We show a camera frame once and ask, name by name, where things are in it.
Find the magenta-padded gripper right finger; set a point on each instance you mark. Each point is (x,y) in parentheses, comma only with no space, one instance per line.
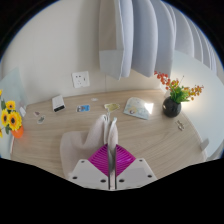
(133,173)

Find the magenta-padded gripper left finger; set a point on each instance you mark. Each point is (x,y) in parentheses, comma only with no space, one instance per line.
(90,175)

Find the beige towel with green edge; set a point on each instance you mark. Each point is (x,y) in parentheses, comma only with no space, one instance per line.
(80,143)

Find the blue picture sticker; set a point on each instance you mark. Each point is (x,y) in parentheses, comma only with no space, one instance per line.
(83,108)

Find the yellow picture sticker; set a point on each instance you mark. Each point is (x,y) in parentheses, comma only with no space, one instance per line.
(111,107)

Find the grey green sticker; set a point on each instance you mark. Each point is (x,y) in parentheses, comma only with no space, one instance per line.
(41,119)

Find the black round vase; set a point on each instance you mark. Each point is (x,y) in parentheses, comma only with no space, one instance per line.
(171,108)

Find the white divider clamp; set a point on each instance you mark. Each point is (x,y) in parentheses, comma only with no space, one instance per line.
(22,111)
(204,144)

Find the small white box device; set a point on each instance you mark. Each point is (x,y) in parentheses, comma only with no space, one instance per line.
(58,103)

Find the small pink sticker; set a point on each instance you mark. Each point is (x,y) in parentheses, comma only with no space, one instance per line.
(36,113)

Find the orange round vase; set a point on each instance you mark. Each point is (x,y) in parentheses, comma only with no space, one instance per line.
(18,132)

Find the orange flower green sprig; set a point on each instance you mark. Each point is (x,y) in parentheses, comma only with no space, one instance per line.
(178,93)

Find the artificial sunflower bouquet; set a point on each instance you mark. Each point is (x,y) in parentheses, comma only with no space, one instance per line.
(14,120)

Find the frosted desk divider panel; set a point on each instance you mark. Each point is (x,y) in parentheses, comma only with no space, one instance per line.
(11,86)
(206,100)

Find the grey pleated curtain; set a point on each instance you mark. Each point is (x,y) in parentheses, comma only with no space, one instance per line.
(146,36)

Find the white wall socket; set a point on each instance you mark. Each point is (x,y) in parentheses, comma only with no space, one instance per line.
(80,79)

